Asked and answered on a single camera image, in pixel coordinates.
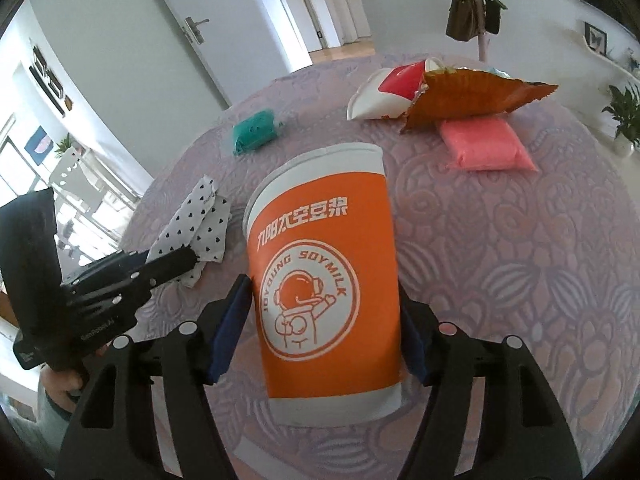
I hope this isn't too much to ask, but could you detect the person left hand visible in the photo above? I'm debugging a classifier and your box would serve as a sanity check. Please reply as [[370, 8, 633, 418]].
[[40, 365, 89, 414]]

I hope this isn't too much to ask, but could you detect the brown tote bag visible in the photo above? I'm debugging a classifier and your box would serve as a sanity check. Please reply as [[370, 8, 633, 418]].
[[446, 0, 480, 42]]

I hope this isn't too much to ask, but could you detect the white lower wall shelf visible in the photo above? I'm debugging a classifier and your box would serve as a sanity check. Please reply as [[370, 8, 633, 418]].
[[570, 30, 639, 84]]

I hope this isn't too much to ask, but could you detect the orange snack bag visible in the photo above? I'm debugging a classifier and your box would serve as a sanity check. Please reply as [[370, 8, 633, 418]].
[[405, 67, 559, 131]]

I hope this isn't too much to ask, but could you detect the pink floral tablecloth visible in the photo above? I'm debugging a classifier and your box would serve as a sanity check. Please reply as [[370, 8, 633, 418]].
[[122, 55, 639, 470]]

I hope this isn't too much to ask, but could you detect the green tissue pack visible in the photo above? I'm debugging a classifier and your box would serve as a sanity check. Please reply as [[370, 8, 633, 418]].
[[232, 110, 280, 155]]

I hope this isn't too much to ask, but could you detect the small black bag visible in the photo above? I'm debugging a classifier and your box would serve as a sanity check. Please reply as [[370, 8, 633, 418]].
[[484, 0, 506, 35]]

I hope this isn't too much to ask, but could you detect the pink tissue pack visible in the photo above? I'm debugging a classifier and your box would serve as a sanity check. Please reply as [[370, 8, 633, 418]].
[[439, 116, 538, 172]]

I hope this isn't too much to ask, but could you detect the potted green plant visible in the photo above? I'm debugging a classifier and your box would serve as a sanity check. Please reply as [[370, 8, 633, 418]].
[[602, 84, 639, 158]]

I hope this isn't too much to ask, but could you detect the orange soymilk paper cup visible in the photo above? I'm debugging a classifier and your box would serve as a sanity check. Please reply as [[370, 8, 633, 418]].
[[243, 142, 402, 427]]

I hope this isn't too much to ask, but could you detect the polka dot paper wrapper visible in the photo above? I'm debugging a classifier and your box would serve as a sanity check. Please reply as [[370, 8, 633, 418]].
[[146, 176, 232, 288]]

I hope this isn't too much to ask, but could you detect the red white paper cup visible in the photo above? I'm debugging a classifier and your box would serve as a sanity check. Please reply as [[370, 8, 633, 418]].
[[346, 58, 444, 120]]

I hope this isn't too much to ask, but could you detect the framed butterfly picture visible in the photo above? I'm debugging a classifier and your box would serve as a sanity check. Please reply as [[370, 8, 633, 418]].
[[584, 23, 608, 56]]

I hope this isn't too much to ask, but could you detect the white interior door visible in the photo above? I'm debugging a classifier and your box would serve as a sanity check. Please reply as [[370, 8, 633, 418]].
[[165, 0, 311, 105]]

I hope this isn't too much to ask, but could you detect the pink coat rack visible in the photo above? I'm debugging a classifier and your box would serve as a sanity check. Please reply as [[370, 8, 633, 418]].
[[474, 0, 489, 63]]

